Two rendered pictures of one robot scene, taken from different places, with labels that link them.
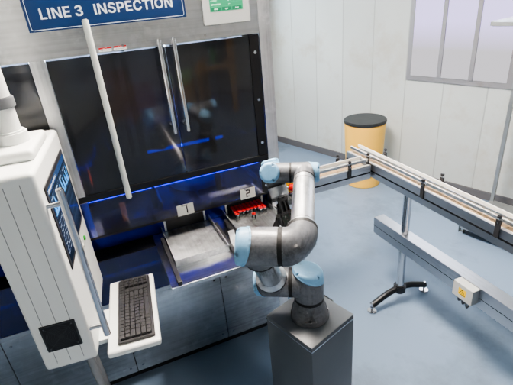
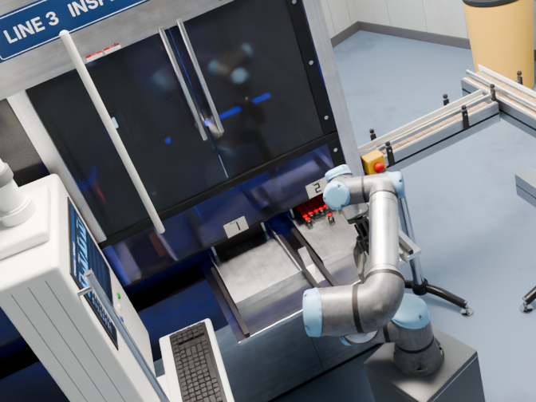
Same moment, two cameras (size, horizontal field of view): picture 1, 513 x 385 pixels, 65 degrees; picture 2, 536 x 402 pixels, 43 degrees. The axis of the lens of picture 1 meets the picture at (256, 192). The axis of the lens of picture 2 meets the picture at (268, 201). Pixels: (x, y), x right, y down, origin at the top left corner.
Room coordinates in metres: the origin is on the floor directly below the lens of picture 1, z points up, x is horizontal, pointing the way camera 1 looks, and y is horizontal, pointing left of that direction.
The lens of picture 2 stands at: (-0.18, -0.16, 2.47)
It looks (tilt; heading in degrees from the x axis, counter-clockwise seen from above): 34 degrees down; 11
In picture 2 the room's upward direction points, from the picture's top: 20 degrees counter-clockwise
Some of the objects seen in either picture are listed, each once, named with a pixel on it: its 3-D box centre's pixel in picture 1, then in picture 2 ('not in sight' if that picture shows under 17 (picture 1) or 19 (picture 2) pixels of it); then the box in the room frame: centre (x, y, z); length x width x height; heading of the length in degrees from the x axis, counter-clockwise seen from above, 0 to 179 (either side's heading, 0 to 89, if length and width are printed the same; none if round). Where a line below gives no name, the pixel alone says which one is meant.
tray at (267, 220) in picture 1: (256, 220); (335, 224); (1.83, 0.01, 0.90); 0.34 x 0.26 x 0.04; 21
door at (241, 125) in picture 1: (221, 105); (259, 82); (1.90, 0.13, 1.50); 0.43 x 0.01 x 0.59; 111
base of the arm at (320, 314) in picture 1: (309, 305); (415, 345); (1.23, -0.17, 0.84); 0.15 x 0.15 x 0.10
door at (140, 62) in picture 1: (123, 122); (135, 138); (1.74, 0.55, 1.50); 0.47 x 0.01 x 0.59; 111
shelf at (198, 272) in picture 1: (230, 240); (304, 259); (1.71, 0.15, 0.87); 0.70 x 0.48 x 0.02; 111
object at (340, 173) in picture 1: (318, 176); (419, 133); (2.27, -0.40, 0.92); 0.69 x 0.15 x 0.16; 111
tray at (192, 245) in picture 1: (193, 238); (254, 264); (1.71, 0.33, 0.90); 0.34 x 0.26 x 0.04; 21
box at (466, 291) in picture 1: (466, 291); not in sight; (1.60, -1.03, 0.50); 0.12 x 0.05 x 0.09; 21
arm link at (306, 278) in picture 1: (306, 281); (407, 320); (1.23, -0.16, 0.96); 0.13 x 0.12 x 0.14; 80
